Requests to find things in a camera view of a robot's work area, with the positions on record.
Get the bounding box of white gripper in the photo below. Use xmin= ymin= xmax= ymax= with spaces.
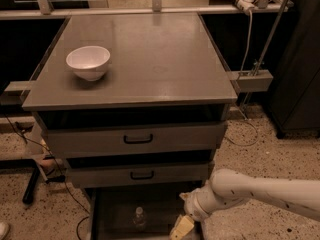
xmin=169 ymin=185 xmax=217 ymax=240

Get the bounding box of clear plastic water bottle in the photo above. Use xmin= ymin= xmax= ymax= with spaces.
xmin=133 ymin=207 xmax=146 ymax=230

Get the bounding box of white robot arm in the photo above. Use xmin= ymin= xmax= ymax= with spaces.
xmin=169 ymin=169 xmax=320 ymax=240

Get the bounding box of bottom open drawer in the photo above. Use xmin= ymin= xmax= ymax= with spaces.
xmin=86 ymin=181 xmax=201 ymax=240

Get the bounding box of top grey drawer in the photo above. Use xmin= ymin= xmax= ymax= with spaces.
xmin=43 ymin=122 xmax=227 ymax=158

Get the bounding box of grey drawer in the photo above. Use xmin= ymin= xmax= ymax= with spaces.
xmin=43 ymin=122 xmax=227 ymax=158
xmin=67 ymin=162 xmax=209 ymax=188

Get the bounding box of middle grey drawer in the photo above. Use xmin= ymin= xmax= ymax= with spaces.
xmin=67 ymin=162 xmax=209 ymax=188

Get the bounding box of grey drawer cabinet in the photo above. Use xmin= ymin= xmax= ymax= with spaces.
xmin=21 ymin=12 xmax=239 ymax=240

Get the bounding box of black cylindrical leg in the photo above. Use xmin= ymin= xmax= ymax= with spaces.
xmin=22 ymin=168 xmax=40 ymax=205

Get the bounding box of white shoe tip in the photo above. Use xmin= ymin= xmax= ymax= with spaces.
xmin=0 ymin=222 xmax=10 ymax=240

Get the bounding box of white ceramic bowl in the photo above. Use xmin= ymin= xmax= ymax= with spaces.
xmin=66 ymin=46 xmax=111 ymax=81

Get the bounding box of thin metal pole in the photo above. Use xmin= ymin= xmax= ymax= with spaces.
xmin=239 ymin=0 xmax=289 ymax=110

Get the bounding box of black middle drawer handle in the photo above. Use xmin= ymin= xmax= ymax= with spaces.
xmin=130 ymin=171 xmax=155 ymax=181

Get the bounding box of black drawer handle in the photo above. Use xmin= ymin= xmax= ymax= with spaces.
xmin=130 ymin=171 xmax=155 ymax=181
xmin=123 ymin=134 xmax=153 ymax=145

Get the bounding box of black top drawer handle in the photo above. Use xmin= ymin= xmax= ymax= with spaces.
xmin=123 ymin=134 xmax=153 ymax=145

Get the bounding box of black floor cable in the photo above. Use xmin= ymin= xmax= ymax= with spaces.
xmin=2 ymin=113 xmax=91 ymax=240

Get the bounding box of grey metal side bracket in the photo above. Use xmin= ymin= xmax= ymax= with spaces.
xmin=227 ymin=70 xmax=273 ymax=93

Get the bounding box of grey left side bracket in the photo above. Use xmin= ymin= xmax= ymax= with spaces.
xmin=0 ymin=80 xmax=34 ymax=106

